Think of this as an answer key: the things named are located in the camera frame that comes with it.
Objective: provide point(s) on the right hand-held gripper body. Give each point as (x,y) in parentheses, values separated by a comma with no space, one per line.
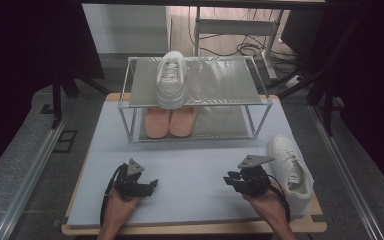
(255,181)

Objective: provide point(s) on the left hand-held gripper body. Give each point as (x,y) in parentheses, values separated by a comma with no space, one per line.
(128,183)

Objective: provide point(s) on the white sneaker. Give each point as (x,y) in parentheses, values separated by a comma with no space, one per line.
(296,186)
(170,83)

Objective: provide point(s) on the pink slipper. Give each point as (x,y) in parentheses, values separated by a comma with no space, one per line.
(181,123)
(157,125)

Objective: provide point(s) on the metal shoe rack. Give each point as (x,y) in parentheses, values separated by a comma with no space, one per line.
(220,83)

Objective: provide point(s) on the person's left hand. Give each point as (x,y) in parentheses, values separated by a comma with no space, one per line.
(118,206)

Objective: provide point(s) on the light grey table mat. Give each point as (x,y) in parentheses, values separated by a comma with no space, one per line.
(186,173)

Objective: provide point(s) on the wooden table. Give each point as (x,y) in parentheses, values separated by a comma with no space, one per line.
(196,229)

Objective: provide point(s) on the black stand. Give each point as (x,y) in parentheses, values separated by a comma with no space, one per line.
(57,100)
(328,110)

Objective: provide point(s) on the grey cabinet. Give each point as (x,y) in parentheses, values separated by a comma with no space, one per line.
(126,30)

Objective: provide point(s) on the aluminium rail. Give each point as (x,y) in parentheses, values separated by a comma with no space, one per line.
(30,180)
(370,220)

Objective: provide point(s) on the white desk frame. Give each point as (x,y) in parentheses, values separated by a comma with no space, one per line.
(236,26)

